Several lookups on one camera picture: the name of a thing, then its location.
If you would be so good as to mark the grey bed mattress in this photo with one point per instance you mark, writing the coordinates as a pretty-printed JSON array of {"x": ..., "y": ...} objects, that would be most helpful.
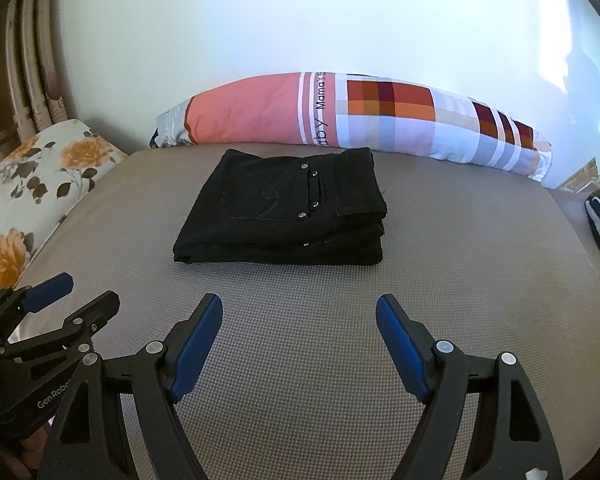
[{"x": 300, "y": 310}]

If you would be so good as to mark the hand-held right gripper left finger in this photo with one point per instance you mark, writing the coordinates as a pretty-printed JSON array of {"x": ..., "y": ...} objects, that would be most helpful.
[{"x": 197, "y": 350}]

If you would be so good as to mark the pink plaid pillow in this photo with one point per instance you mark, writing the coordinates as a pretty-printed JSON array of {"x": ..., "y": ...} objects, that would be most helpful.
[{"x": 360, "y": 115}]

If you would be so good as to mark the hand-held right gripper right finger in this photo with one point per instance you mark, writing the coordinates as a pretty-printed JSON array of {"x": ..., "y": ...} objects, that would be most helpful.
[{"x": 402, "y": 350}]

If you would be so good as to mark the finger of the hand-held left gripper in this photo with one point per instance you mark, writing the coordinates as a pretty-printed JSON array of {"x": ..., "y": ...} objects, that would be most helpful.
[
  {"x": 92, "y": 312},
  {"x": 47, "y": 292}
]

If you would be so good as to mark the floral pillow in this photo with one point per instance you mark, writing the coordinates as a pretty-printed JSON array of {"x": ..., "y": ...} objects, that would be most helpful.
[{"x": 35, "y": 185}]

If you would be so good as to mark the beige ribbed headboard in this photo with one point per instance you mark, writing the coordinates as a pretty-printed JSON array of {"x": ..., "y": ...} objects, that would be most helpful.
[{"x": 25, "y": 60}]

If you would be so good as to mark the black pants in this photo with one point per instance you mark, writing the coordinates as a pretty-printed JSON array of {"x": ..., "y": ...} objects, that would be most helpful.
[{"x": 285, "y": 210}]

